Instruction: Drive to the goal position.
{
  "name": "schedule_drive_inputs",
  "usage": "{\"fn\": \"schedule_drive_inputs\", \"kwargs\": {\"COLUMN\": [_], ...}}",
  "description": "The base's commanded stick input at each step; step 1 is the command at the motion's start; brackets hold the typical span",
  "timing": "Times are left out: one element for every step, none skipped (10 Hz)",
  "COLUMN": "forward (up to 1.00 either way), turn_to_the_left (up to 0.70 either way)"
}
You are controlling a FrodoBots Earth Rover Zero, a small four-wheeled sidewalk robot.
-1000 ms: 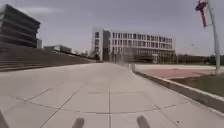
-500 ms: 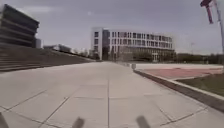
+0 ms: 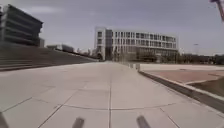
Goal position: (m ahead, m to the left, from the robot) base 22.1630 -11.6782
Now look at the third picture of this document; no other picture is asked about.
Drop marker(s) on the row of dark trees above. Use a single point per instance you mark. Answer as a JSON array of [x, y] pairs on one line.
[[200, 59]]

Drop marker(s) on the low distant building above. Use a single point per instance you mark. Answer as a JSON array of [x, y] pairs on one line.
[[61, 48]]

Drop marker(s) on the reddish paved plaza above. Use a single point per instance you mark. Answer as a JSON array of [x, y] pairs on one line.
[[186, 75]]

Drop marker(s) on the dark tiered building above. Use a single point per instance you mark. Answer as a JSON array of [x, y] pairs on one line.
[[18, 26]]

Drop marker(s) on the pale concrete slab pavement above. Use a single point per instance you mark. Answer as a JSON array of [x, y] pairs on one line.
[[100, 86]]

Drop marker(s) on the dark low kerb wall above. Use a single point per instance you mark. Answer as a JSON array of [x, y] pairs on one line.
[[186, 91]]

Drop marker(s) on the white multi-storey building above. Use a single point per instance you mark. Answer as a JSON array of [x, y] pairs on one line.
[[140, 41]]

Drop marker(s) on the wide grey stone steps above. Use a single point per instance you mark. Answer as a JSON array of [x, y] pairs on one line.
[[30, 56]]

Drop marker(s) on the robot's own part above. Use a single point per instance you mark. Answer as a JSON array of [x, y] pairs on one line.
[[143, 122], [78, 123]]

